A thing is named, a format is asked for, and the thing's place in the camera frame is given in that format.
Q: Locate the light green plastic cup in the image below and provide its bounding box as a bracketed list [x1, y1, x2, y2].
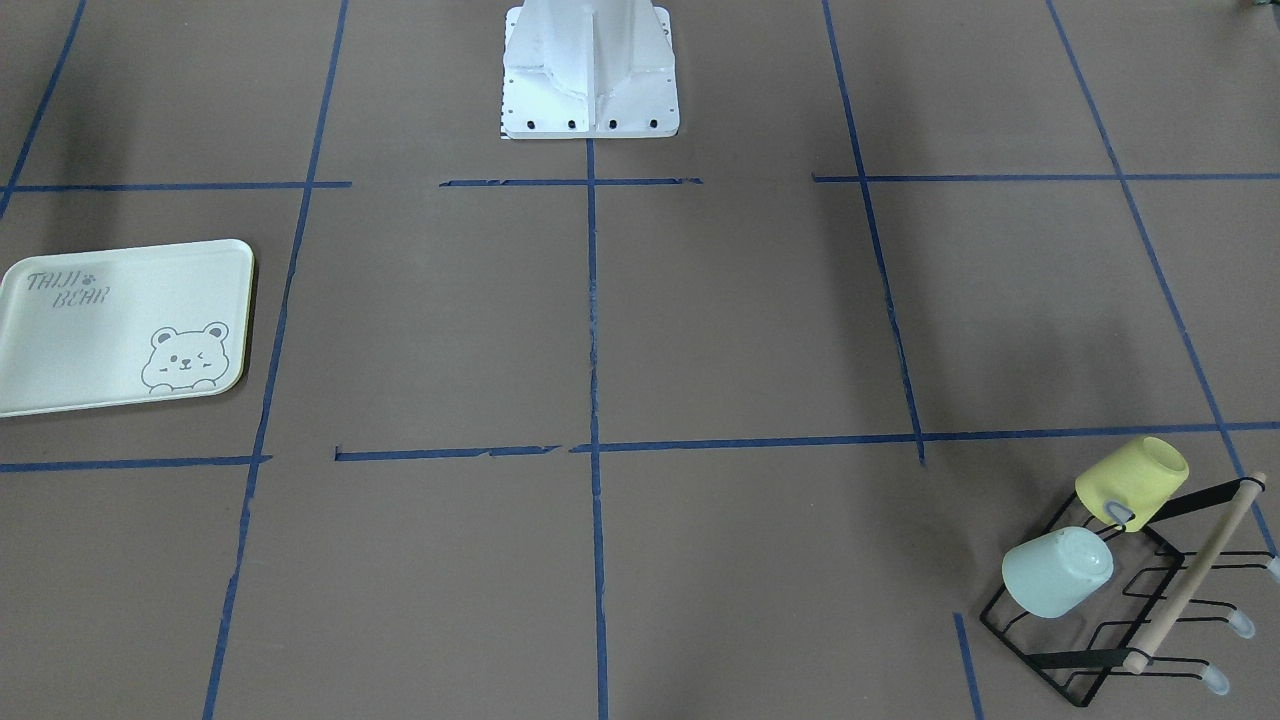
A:
[1001, 527, 1115, 619]

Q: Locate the yellow plastic cup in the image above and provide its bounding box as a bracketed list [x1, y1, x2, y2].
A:
[1075, 436, 1190, 533]

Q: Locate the cream bear print tray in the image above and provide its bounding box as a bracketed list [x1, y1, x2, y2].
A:
[1, 240, 256, 416]

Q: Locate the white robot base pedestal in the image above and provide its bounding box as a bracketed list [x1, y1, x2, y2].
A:
[500, 1, 681, 140]

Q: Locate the black wire cup rack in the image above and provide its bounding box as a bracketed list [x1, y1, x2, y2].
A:
[979, 473, 1277, 708]

